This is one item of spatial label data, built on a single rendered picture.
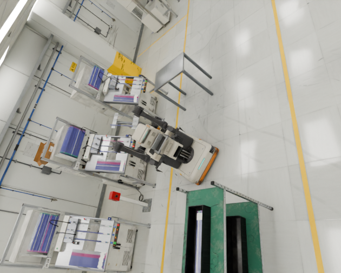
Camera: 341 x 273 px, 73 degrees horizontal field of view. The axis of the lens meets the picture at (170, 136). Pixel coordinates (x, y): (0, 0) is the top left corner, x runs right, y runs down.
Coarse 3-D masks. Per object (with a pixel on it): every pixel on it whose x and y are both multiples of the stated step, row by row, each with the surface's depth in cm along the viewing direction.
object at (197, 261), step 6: (198, 216) 205; (198, 222) 202; (198, 228) 200; (198, 234) 197; (198, 240) 195; (198, 246) 193; (198, 252) 190; (198, 258) 188; (198, 264) 186; (198, 270) 184
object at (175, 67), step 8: (176, 56) 396; (184, 56) 391; (168, 64) 406; (176, 64) 384; (160, 72) 418; (168, 72) 395; (176, 72) 374; (184, 72) 367; (160, 80) 405; (168, 80) 384; (192, 80) 381; (176, 88) 458; (176, 104) 436
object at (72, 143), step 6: (72, 126) 396; (72, 132) 393; (78, 132) 401; (84, 132) 409; (66, 138) 386; (72, 138) 390; (78, 138) 398; (66, 144) 380; (72, 144) 387; (78, 144) 395; (60, 150) 382; (66, 150) 377; (72, 150) 384; (78, 150) 392; (72, 156) 386
